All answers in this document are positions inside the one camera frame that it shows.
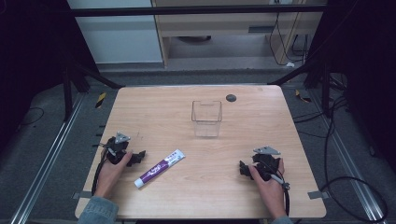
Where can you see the grey tape piece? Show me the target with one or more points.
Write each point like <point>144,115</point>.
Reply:
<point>318,195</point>
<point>81,195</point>

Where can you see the dark round table grommet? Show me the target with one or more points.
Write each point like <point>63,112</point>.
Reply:
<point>231,98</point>

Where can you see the yellow and black tape strip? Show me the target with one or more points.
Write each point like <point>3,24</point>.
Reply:
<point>302,97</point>
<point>100,100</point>

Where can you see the black frame strut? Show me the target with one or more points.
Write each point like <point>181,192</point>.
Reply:
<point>299,73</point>
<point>93,74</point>

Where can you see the white plug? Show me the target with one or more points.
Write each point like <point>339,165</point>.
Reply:
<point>290,64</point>

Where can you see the black curtain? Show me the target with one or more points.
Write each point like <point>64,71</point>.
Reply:
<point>31,56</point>
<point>367,62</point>

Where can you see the light wooden desk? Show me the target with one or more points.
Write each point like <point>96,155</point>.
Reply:
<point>218,23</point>

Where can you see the person's left hand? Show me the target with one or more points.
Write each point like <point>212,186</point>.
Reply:
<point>109,177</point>

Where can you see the person's right hand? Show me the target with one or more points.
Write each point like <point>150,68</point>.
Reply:
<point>271,196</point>

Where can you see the purple and white toothpaste tube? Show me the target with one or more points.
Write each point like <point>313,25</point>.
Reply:
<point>160,168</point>

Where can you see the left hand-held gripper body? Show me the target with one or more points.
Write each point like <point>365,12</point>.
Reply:
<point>116,152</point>

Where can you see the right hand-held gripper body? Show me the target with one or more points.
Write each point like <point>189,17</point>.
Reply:
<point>266,163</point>

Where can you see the aluminium floor rail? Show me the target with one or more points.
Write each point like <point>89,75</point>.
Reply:
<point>46,161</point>
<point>345,158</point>

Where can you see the white cabinet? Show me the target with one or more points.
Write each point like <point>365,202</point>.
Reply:
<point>121,40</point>

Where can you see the black horizontal frame bar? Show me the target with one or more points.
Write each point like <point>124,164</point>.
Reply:
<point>186,11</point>

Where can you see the clear plastic square container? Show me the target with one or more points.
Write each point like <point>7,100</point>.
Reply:
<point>206,119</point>

